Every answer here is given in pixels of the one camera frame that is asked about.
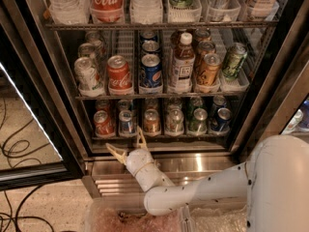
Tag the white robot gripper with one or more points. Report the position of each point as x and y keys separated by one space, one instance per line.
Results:
x=137 y=161

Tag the red bull can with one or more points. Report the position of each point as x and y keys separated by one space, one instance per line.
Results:
x=126 y=123
x=125 y=105

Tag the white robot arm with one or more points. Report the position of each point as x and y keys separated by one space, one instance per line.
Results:
x=273 y=181

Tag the front orange can bottom shelf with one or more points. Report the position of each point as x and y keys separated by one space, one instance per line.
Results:
x=151 y=123

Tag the orange can shelf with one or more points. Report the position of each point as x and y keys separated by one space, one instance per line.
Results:
x=151 y=123
x=208 y=69
x=203 y=48
x=201 y=35
x=151 y=103

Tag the front red can bottom shelf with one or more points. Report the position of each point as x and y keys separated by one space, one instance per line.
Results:
x=103 y=123

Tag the red can shelf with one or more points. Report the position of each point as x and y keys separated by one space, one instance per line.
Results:
x=103 y=123
x=103 y=105

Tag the steel fridge base grille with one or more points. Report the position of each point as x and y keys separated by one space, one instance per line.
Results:
x=106 y=177

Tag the rear orange can bottom shelf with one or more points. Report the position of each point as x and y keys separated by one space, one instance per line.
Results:
x=151 y=103

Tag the rear red can bottom shelf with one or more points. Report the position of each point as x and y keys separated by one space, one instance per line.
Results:
x=103 y=105

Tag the front white can bottom shelf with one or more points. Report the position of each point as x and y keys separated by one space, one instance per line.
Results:
x=174 y=122

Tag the white can shelf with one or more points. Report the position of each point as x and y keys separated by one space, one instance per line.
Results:
x=174 y=122
x=87 y=74
x=97 y=39
x=174 y=103
x=88 y=50

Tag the rear white can bottom shelf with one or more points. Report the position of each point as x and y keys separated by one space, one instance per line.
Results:
x=174 y=103

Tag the coca cola can middle shelf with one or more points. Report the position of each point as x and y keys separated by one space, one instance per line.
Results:
x=118 y=73

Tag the front green can bottom shelf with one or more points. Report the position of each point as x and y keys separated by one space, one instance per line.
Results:
x=198 y=123

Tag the green can shelf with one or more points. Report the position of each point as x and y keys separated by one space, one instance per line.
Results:
x=194 y=103
x=234 y=60
x=198 y=123

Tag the front pepsi can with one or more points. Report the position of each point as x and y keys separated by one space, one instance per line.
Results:
x=150 y=71

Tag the pepsi can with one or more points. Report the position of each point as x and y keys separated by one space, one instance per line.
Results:
x=145 y=36
x=150 y=71
x=150 y=47

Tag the rear green can bottom shelf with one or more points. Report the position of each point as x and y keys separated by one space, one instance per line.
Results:
x=194 y=103

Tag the front white can middle shelf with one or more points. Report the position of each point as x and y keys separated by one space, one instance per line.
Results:
x=87 y=74

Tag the front blue can bottom shelf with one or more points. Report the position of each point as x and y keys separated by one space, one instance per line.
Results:
x=221 y=119

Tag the blue can shelf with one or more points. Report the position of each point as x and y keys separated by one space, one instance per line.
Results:
x=221 y=119
x=218 y=102

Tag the open glass fridge door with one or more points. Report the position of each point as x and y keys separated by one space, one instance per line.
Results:
x=40 y=139

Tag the rear blue can bottom shelf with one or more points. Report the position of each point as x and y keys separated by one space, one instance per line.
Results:
x=218 y=102

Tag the middle pepsi can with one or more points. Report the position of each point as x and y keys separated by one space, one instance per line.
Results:
x=150 y=47

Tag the front orange can middle shelf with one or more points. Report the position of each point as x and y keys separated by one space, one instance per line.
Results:
x=208 y=69

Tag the rear pepsi can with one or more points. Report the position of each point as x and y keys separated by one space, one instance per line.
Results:
x=145 y=36

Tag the rear white can middle shelf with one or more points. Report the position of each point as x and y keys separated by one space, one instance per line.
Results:
x=97 y=39

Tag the rear orange can middle shelf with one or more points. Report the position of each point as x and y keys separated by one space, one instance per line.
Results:
x=201 y=35

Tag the green can middle shelf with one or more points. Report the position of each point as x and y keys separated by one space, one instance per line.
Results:
x=234 y=60

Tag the right closed fridge door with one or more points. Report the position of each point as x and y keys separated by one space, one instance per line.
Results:
x=288 y=95

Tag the left clear plastic bin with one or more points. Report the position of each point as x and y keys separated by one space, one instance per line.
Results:
x=128 y=215

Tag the clear plastic bin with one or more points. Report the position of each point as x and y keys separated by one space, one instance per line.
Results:
x=128 y=215
x=216 y=217

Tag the tea bottle white cap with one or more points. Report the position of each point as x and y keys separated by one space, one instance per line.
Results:
x=182 y=63

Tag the right clear plastic bin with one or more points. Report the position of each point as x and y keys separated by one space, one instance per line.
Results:
x=216 y=217

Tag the centre clear water bottle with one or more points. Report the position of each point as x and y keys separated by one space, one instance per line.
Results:
x=146 y=11

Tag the clear water bottle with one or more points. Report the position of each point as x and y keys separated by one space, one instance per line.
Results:
x=70 y=12
x=146 y=11

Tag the left clear water bottle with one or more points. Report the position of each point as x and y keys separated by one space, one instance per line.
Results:
x=70 y=12

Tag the middle wire shelf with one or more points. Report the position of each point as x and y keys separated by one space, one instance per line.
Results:
x=163 y=95

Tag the wire shelf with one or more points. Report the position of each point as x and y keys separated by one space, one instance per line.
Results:
x=160 y=26
x=163 y=95

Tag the top wire shelf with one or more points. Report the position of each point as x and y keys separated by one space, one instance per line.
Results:
x=160 y=26

